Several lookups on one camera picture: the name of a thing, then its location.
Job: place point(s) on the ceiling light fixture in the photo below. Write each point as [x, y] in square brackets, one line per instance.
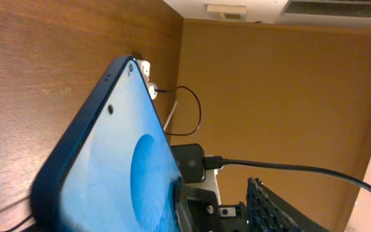
[227, 12]

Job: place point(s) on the blue Samsung Galaxy smartphone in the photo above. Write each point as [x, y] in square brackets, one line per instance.
[113, 169]

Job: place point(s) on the white USB charger plug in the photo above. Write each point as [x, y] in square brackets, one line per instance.
[152, 89]

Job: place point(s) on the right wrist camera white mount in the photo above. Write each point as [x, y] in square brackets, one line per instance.
[190, 160]

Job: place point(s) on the ceiling air vent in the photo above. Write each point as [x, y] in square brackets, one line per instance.
[353, 13]

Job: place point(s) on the white power strip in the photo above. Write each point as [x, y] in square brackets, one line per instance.
[145, 67]

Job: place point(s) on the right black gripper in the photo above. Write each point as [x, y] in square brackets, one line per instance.
[265, 212]

